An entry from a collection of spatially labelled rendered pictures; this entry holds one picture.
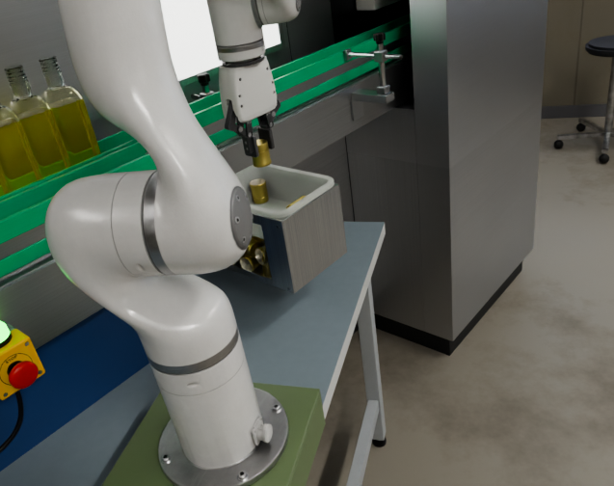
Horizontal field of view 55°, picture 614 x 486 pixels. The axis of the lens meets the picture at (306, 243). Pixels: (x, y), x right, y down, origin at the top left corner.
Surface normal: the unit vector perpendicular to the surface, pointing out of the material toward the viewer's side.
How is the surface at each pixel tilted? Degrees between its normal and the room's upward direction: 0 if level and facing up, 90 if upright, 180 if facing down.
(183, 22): 90
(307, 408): 2
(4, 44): 90
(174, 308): 29
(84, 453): 0
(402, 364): 0
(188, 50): 90
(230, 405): 91
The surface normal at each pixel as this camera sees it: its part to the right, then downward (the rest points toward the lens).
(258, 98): 0.74, 0.30
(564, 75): -0.27, 0.51
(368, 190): -0.63, 0.46
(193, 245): 0.03, 0.48
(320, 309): -0.14, -0.86
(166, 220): -0.31, 0.07
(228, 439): 0.46, 0.40
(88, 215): -0.23, -0.18
